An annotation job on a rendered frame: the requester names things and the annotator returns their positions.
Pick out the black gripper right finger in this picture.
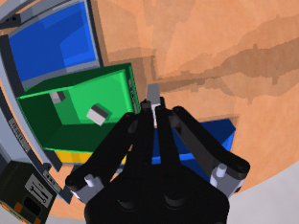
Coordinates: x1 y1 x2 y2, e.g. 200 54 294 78
153 83 250 207

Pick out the grey metal block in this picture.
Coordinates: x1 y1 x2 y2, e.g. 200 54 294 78
49 91 66 104
86 104 108 126

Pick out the green bin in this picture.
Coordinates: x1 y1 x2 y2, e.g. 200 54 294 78
16 62 140 153

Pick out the grey metal shelf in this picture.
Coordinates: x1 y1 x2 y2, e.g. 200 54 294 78
0 0 104 205

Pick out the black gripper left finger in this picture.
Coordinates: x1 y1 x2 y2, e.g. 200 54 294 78
65 84 156 209

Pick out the blue bin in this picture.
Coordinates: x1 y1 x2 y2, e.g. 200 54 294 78
152 119 236 184

